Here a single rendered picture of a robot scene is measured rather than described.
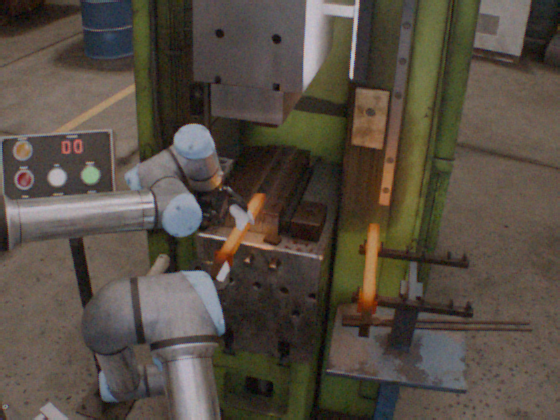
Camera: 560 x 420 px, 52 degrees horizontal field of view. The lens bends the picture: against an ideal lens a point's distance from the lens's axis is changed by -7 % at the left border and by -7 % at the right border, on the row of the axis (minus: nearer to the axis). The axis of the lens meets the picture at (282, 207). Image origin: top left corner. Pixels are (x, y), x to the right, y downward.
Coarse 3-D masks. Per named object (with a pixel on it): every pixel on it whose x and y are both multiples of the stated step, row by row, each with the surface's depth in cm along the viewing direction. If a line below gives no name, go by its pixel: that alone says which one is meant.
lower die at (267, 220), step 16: (256, 160) 205; (272, 160) 202; (288, 160) 202; (304, 160) 204; (240, 176) 196; (256, 176) 194; (288, 176) 194; (240, 192) 185; (272, 192) 185; (288, 192) 186; (272, 208) 178; (224, 224) 183; (256, 224) 180; (272, 224) 178
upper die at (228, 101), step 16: (224, 96) 161; (240, 96) 160; (256, 96) 158; (272, 96) 157; (288, 96) 162; (224, 112) 163; (240, 112) 162; (256, 112) 161; (272, 112) 160; (288, 112) 165
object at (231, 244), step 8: (256, 200) 178; (256, 208) 175; (248, 224) 169; (232, 232) 164; (240, 232) 164; (232, 240) 161; (240, 240) 163; (224, 248) 158; (232, 248) 158; (216, 256) 154; (224, 256) 154; (216, 264) 151; (224, 264) 152; (216, 272) 148
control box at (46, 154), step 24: (0, 144) 167; (48, 144) 169; (72, 144) 170; (96, 144) 172; (24, 168) 168; (48, 168) 169; (72, 168) 171; (96, 168) 172; (24, 192) 168; (48, 192) 170; (72, 192) 171; (96, 192) 172
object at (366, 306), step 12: (372, 228) 176; (372, 240) 170; (372, 252) 166; (372, 264) 161; (372, 276) 157; (372, 288) 153; (360, 300) 148; (372, 300) 148; (360, 312) 149; (372, 312) 148; (360, 324) 140; (360, 336) 142
